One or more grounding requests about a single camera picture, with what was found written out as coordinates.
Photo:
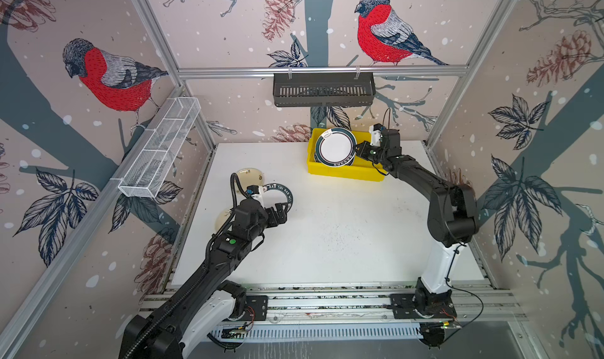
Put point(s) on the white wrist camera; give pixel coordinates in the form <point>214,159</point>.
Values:
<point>255,191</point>
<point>376,132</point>

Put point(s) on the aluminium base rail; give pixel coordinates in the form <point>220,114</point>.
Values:
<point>370,304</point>

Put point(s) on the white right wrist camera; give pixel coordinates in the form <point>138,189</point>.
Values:
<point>376,132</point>

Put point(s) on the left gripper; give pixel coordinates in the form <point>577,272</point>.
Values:
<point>273,220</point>

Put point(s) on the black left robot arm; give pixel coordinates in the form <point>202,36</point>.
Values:
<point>208,297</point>

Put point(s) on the cream plate with characters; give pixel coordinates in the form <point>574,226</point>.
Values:
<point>250,177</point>

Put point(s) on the teal rim Hao Shi plate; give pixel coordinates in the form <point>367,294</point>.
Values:
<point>284,190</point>

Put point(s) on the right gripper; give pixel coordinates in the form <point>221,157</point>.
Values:
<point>364,151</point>

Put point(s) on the white wire mesh basket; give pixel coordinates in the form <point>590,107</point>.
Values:
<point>150,169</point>

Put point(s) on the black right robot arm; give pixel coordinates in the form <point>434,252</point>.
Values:
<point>451,219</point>

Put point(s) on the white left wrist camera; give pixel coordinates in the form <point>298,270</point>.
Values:
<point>255,191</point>

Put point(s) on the yellow plastic bin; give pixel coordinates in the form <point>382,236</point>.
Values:
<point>357,169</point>

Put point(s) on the black hanging basket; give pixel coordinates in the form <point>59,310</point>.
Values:
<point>324,90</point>

